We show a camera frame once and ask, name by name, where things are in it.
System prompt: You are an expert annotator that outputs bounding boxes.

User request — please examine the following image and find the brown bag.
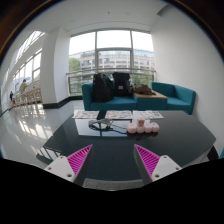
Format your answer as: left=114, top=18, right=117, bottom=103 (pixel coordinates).
left=134, top=84, right=154, bottom=95

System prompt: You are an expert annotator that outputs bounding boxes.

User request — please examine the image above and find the printed paper sheet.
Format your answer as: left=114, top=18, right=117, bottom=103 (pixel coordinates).
left=105, top=110, right=132, bottom=119
left=133, top=110, right=163, bottom=119
left=74, top=110, right=99, bottom=119

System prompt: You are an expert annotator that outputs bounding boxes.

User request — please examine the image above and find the left black backpack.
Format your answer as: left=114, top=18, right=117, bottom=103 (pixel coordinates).
left=93, top=73, right=114, bottom=102

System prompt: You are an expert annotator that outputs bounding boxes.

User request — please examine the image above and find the left printed paper sheet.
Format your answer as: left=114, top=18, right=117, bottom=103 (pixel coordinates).
left=74, top=110, right=99, bottom=119

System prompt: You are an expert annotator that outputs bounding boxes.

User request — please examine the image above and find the person in beige top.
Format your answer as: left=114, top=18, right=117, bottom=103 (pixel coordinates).
left=19, top=79, right=27, bottom=94

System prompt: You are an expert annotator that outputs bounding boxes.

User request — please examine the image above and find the right printed paper sheet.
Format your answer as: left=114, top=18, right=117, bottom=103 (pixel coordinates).
left=133, top=110, right=163, bottom=119

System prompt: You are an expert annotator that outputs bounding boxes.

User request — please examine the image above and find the metal window railing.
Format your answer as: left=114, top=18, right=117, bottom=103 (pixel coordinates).
left=67, top=67, right=156, bottom=96

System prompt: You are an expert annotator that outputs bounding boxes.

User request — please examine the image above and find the black backpack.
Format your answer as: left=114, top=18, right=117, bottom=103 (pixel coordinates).
left=93, top=73, right=114, bottom=102
left=113, top=72, right=130, bottom=96

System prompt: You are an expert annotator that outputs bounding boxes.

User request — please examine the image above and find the wooden side table top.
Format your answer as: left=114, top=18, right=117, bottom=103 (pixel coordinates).
left=134, top=91, right=168, bottom=99

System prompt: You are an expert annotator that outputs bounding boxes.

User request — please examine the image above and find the right black backpack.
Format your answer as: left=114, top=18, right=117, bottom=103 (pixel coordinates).
left=113, top=72, right=130, bottom=96

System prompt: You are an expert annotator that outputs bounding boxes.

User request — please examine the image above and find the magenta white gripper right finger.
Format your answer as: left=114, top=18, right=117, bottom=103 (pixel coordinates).
left=134, top=144, right=181, bottom=185

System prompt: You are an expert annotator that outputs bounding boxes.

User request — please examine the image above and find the pink power strip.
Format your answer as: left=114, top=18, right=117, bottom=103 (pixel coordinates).
left=127, top=122, right=160, bottom=134

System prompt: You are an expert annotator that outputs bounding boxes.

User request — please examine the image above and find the middle printed paper sheet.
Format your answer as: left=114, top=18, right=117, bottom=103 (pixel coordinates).
left=105, top=110, right=132, bottom=119

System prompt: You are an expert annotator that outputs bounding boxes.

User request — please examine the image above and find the teal sofa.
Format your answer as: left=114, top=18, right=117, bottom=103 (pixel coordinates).
left=82, top=82, right=196, bottom=115

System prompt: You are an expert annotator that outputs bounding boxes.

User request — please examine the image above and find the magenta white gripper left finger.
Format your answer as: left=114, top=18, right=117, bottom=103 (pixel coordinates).
left=45, top=144, right=93, bottom=183

